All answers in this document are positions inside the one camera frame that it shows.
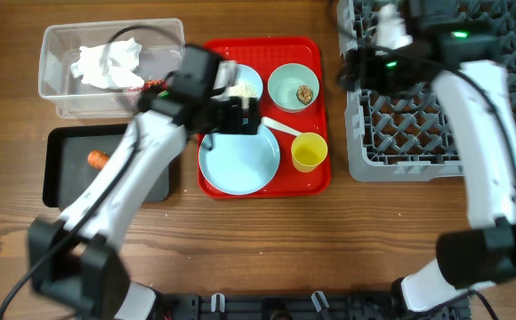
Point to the grey dishwasher rack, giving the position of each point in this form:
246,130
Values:
408,138

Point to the red serving tray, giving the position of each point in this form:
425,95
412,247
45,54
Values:
265,54

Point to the black waste tray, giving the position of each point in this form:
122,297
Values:
67,173

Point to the mint green bowl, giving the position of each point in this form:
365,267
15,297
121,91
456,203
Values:
284,82

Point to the white napkin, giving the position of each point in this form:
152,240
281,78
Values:
109,66

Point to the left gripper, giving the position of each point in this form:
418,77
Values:
231,123

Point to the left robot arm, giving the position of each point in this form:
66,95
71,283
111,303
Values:
74,260

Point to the white plastic spoon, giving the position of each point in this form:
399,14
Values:
275,125

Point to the light blue bowl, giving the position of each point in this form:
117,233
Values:
245,74

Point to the light blue plate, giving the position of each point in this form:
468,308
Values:
239,165

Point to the white rice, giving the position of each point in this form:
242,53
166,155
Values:
243,90

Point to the brown walnut shell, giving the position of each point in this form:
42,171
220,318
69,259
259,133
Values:
304,94

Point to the orange carrot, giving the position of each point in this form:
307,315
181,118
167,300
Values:
97,159

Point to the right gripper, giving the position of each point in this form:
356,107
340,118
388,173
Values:
353,68

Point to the yellow plastic cup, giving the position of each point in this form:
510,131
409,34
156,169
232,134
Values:
308,151

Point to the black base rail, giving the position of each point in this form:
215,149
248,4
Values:
315,306

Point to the clear plastic bin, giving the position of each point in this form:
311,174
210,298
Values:
61,48

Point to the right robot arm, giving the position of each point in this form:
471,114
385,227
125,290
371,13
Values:
471,88

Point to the red snack wrapper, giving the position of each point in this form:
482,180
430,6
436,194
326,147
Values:
150,85

